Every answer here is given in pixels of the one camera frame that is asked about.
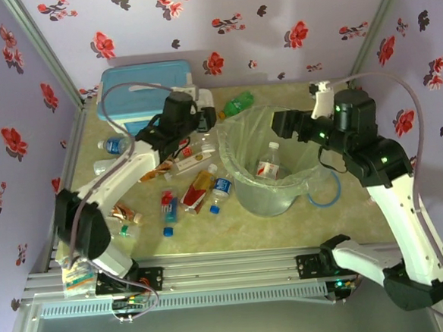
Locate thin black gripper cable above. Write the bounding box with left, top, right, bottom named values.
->
left=317, top=143, right=350, bottom=176
left=168, top=136, right=192, bottom=160

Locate brown swirl bottle beige cap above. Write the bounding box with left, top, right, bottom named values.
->
left=108, top=201, right=143, bottom=226

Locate blue rubber ring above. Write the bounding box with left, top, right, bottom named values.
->
left=307, top=171, right=343, bottom=209

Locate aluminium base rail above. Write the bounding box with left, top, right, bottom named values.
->
left=25, top=236, right=439, bottom=302

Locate clear plastic bottle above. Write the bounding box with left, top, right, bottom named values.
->
left=188, top=130, right=222, bottom=156

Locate clear bottle green cap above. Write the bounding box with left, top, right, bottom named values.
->
left=105, top=221, right=142, bottom=242

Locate white storage box blue lid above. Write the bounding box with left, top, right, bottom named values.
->
left=93, top=58, right=198, bottom=139

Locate yellow bottle red label white cap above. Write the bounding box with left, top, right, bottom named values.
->
left=176, top=162, right=222, bottom=218

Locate clear plastic bin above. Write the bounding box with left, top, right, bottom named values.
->
left=217, top=105, right=335, bottom=221

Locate small controller circuit board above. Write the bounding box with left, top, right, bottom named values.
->
left=112, top=296, right=151, bottom=313
left=326, top=276, right=363, bottom=302

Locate clear bottle blue label white cap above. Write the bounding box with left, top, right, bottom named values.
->
left=96, top=135, right=134, bottom=155

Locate clear bottle red label white cap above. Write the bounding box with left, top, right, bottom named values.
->
left=252, top=140, right=284, bottom=182

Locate aluminium frame post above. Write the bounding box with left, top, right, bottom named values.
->
left=2, top=0, right=86, bottom=113
left=342, top=0, right=418, bottom=86

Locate thin black left gripper cable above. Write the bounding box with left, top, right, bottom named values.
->
left=168, top=136, right=192, bottom=160

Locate green plastic bottle yellow cap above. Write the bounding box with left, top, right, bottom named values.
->
left=215, top=90, right=256, bottom=121

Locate thin black right gripper cable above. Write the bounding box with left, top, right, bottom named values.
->
left=317, top=143, right=350, bottom=176

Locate clear plastic bin liner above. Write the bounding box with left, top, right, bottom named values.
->
left=215, top=102, right=335, bottom=203

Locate white printed packet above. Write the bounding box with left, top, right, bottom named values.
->
left=59, top=254, right=98, bottom=299

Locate grey cable loop at board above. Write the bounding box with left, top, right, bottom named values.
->
left=108, top=282, right=162, bottom=325

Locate grey slotted cable duct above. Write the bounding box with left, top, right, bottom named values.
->
left=39, top=282, right=329, bottom=320

